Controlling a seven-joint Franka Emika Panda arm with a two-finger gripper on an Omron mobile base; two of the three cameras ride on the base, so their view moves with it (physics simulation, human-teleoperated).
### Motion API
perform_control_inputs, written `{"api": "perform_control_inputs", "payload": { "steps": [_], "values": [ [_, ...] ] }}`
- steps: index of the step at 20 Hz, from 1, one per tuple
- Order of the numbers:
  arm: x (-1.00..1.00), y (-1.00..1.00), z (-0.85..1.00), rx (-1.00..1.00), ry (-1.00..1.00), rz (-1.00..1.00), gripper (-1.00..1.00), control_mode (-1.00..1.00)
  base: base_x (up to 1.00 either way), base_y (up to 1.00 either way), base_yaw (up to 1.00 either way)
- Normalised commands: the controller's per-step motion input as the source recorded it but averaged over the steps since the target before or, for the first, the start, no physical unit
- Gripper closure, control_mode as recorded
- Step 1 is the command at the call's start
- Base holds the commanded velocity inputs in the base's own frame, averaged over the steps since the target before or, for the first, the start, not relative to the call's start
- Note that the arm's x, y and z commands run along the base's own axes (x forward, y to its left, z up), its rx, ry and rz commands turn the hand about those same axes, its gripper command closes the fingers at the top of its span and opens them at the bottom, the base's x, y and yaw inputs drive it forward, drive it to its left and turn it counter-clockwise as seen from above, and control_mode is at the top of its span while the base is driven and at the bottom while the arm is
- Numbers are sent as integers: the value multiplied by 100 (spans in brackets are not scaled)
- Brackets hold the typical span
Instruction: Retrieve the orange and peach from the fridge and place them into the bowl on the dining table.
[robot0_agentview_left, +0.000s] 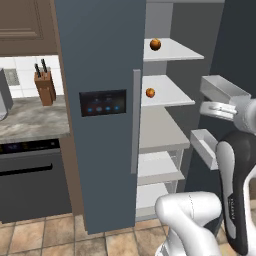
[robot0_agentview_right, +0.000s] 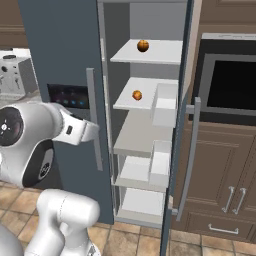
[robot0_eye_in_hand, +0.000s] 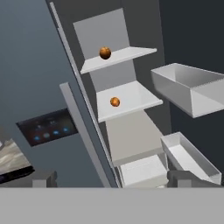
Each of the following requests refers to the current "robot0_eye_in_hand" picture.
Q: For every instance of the large white door bin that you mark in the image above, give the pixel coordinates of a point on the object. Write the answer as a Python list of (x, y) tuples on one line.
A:
[(180, 90)]

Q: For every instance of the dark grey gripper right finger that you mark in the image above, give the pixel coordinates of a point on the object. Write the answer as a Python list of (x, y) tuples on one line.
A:
[(175, 175)]

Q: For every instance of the grey fridge body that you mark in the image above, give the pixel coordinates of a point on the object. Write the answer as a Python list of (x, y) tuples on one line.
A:
[(145, 26)]

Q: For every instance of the grey fridge door with panel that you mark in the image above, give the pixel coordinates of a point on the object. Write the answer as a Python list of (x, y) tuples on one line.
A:
[(32, 58)]

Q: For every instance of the orange fruit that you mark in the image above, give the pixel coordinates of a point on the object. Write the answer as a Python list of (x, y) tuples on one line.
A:
[(105, 52)]

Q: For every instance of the white fridge shelf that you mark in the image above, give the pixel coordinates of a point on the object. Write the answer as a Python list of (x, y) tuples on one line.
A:
[(128, 57), (137, 99), (131, 140)]

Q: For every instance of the white fridge drawer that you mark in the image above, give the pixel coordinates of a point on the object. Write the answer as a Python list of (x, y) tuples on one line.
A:
[(143, 173)]

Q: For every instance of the dark open fridge door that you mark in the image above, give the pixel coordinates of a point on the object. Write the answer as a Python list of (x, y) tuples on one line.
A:
[(192, 35)]

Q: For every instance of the marble worktop counter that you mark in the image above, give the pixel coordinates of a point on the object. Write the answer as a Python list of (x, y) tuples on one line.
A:
[(11, 157)]

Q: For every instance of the orange-red peach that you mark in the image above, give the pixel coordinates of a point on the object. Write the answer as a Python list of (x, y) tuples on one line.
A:
[(115, 101)]

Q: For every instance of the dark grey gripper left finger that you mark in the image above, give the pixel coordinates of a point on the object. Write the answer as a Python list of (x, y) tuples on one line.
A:
[(49, 178)]

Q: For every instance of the small white door bin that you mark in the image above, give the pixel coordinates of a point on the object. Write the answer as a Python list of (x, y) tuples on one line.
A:
[(189, 157)]

